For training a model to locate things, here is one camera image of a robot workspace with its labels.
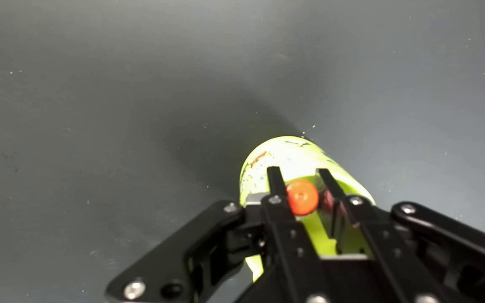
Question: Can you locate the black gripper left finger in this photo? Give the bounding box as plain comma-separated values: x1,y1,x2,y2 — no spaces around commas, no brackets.
104,167,333,303

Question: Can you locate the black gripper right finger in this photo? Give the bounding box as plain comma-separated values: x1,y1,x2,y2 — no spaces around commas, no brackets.
318,169,485,303

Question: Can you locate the orange and grey marker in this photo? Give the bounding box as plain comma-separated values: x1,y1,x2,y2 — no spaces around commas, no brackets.
286,181,320,216

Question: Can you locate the yellow-green cartoon mug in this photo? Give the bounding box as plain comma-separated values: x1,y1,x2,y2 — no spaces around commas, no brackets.
239,137,374,258

